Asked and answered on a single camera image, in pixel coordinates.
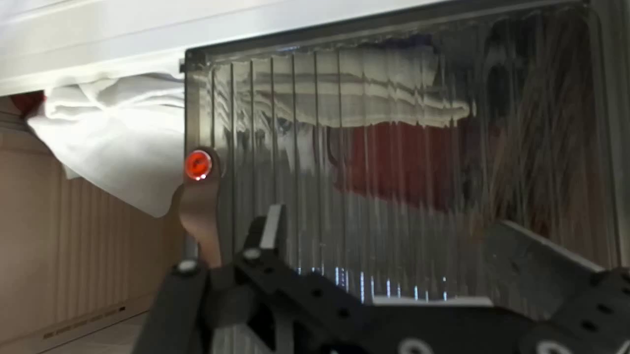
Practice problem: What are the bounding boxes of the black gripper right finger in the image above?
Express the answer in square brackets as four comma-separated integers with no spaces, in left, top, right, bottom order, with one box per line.
[373,222,630,354]

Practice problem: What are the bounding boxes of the red cloth item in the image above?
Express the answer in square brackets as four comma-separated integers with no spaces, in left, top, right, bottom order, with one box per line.
[338,121,458,210]

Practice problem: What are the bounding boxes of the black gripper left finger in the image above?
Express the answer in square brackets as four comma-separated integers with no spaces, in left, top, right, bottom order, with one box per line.
[131,204,367,354]

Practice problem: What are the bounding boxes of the white cloth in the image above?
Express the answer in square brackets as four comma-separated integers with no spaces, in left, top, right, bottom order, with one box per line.
[27,72,184,218]

